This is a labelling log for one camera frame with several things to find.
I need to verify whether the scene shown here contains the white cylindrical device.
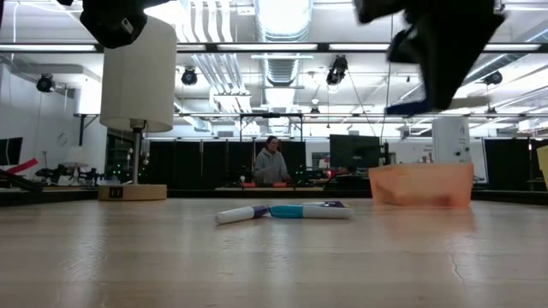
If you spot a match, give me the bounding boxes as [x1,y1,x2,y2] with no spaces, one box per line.
[431,117,472,163]

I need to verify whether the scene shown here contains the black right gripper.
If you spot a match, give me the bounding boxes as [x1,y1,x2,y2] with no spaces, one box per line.
[353,0,506,110]

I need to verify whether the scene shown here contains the silver ventilation duct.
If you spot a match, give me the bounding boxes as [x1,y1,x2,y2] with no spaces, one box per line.
[254,0,314,44]

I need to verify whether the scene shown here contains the black partition curtain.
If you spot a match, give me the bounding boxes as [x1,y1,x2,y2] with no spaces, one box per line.
[147,139,307,190]

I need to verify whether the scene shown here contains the person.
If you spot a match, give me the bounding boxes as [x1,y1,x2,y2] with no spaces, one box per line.
[253,135,292,185]

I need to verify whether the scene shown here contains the red bar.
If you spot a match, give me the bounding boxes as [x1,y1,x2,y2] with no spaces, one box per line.
[3,157,39,175]

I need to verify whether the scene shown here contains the small white lamp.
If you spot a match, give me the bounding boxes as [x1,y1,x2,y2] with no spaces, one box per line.
[63,146,91,181]

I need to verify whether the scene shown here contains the purple cap mini marker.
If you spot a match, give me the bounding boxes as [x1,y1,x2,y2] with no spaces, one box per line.
[214,204,271,226]

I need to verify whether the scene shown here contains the yellow translucent plastic bin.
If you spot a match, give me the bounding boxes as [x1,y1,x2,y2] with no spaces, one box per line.
[537,145,548,192]

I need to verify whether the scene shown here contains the black monitor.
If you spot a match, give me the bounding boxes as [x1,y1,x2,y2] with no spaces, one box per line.
[0,136,24,167]
[329,134,382,169]

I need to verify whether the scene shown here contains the orange translucent plastic bin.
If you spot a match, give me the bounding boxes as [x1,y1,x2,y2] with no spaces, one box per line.
[367,162,475,210]

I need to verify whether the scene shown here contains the white shade wooden base lamp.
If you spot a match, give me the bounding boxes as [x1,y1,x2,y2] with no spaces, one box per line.
[98,15,178,202]

